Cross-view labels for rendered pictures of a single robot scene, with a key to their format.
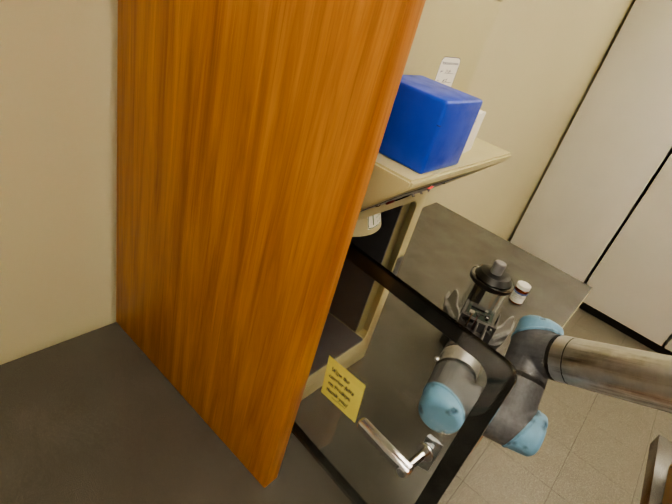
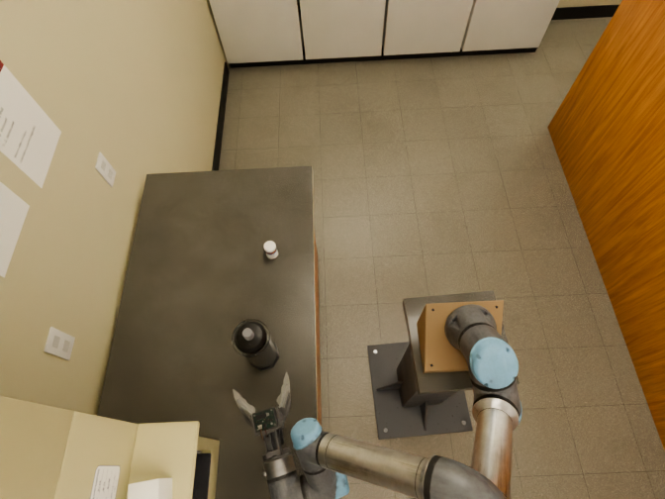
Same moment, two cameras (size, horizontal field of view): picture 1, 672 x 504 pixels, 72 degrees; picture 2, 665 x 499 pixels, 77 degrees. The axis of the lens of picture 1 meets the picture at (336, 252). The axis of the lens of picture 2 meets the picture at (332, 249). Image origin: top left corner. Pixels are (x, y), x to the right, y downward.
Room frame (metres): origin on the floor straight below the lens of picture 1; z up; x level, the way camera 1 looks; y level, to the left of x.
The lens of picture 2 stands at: (0.56, -0.42, 2.34)
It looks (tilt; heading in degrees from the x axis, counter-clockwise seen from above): 63 degrees down; 329
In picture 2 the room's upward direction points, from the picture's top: 4 degrees counter-clockwise
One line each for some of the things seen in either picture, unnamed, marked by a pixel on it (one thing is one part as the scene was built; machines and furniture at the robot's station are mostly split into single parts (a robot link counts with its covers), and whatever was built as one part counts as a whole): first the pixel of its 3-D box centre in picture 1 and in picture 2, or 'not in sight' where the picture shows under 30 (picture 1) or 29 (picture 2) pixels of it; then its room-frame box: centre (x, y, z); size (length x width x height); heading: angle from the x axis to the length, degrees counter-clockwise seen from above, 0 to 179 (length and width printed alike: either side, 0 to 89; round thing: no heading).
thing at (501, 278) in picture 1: (495, 273); (249, 336); (0.99, -0.38, 1.18); 0.09 x 0.09 x 0.07
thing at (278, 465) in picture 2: not in sight; (277, 465); (0.67, -0.27, 1.14); 0.08 x 0.05 x 0.08; 72
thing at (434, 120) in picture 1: (420, 121); not in sight; (0.61, -0.06, 1.55); 0.10 x 0.10 x 0.09; 57
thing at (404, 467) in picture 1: (393, 441); not in sight; (0.41, -0.14, 1.20); 0.10 x 0.05 x 0.03; 52
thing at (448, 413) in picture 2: not in sight; (431, 368); (0.66, -0.95, 0.45); 0.48 x 0.48 x 0.90; 60
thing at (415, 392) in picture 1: (367, 398); not in sight; (0.48, -0.10, 1.19); 0.30 x 0.01 x 0.40; 52
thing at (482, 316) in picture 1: (470, 336); (270, 432); (0.74, -0.30, 1.16); 0.12 x 0.08 x 0.09; 162
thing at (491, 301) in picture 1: (475, 311); (257, 347); (0.99, -0.38, 1.06); 0.11 x 0.11 x 0.21
